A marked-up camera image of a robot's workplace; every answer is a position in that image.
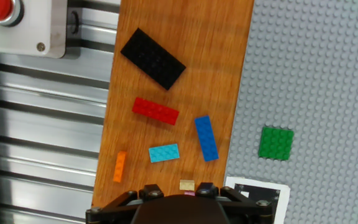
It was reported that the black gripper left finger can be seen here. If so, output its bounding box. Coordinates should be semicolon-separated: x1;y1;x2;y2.
85;184;165;224

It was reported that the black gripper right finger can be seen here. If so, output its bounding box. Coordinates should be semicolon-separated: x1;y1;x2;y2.
195;182;275;224

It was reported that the small tan Lego brick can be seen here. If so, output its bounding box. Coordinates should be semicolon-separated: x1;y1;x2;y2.
179;179;196;191

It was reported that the orange Lego plate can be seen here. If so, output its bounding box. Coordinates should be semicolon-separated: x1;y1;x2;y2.
112;151;127;184

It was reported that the cyan Lego plate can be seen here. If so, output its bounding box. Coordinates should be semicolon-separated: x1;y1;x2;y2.
148;143;181;164

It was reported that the green square Lego plate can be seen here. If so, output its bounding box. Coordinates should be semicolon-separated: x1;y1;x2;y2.
257;126;295;161

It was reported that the blue Lego brick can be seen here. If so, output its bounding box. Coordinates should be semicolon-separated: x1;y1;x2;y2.
194;115;220;162

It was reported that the red Lego brick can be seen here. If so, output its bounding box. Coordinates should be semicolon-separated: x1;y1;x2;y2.
131;96;180;126

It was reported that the grey Lego baseplate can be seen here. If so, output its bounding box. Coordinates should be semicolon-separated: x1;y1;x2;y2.
224;0;358;224

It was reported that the black Lego plate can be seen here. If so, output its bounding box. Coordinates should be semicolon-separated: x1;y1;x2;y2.
120;27;187;91

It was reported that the black white fiducial marker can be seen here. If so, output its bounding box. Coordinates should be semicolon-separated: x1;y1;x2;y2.
225;176;291;224

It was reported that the wood pattern table mat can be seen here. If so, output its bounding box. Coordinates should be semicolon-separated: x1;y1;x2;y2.
91;0;255;209

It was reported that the white box red button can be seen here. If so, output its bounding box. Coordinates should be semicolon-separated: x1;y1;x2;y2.
0;0;68;59

